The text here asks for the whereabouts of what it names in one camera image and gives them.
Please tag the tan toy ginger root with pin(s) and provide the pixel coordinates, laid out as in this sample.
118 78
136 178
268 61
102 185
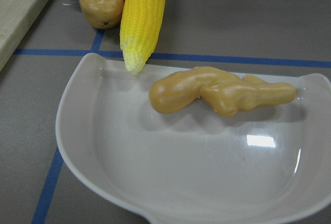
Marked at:
225 92

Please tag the yellow toy corn cob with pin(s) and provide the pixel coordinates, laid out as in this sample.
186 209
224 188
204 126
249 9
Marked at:
139 32

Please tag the beige plastic dustpan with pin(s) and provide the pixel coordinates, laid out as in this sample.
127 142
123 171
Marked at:
270 165

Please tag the wooden cutting board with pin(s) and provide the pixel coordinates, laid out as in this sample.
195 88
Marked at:
17 16

